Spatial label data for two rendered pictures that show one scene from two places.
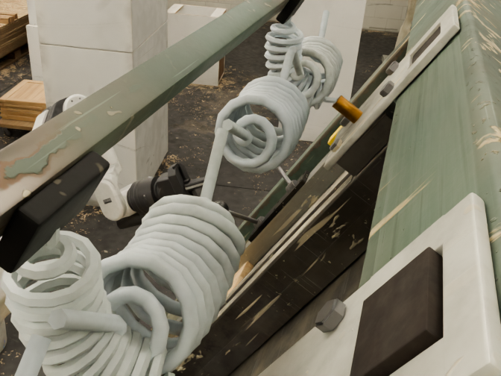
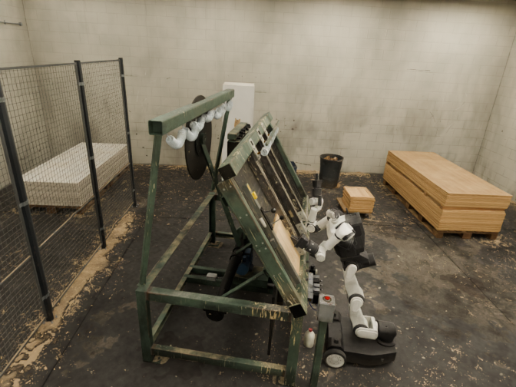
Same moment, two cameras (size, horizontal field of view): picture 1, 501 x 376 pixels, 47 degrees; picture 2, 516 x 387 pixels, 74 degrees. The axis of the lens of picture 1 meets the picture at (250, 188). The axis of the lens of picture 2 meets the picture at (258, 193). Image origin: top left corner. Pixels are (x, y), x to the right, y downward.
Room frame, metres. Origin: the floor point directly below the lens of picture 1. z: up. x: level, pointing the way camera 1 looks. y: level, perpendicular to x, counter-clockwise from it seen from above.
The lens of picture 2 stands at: (3.41, -0.42, 2.65)
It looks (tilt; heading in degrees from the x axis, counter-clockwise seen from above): 23 degrees down; 173
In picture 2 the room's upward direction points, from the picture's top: 3 degrees clockwise
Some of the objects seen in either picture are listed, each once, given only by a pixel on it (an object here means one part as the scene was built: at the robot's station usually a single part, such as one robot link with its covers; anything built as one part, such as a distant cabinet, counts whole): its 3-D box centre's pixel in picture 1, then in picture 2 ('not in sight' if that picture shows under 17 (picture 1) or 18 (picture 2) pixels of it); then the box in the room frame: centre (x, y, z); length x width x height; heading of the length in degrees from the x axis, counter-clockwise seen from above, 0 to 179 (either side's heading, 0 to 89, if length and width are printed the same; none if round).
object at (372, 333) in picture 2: not in sight; (365, 326); (1.01, 0.96, 0.28); 0.21 x 0.20 x 0.13; 76
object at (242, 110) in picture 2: not in sight; (237, 137); (-3.36, -0.10, 1.03); 0.61 x 0.58 x 2.05; 176
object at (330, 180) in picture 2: not in sight; (329, 171); (-3.41, 1.92, 0.33); 0.52 x 0.51 x 0.65; 176
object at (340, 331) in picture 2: not in sight; (360, 333); (1.01, 0.93, 0.19); 0.64 x 0.52 x 0.33; 76
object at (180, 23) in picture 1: (196, 44); not in sight; (6.12, 0.70, 0.36); 0.58 x 0.45 x 0.72; 86
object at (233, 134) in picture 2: not in sight; (239, 162); (-0.62, -0.20, 1.38); 0.70 x 0.15 x 0.85; 166
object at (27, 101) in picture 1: (39, 110); not in sight; (4.50, 1.83, 0.15); 0.61 x 0.52 x 0.31; 176
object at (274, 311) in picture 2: not in sight; (242, 264); (0.16, -0.18, 0.41); 2.20 x 1.38 x 0.83; 166
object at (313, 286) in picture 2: not in sight; (314, 287); (0.94, 0.43, 0.69); 0.50 x 0.14 x 0.24; 166
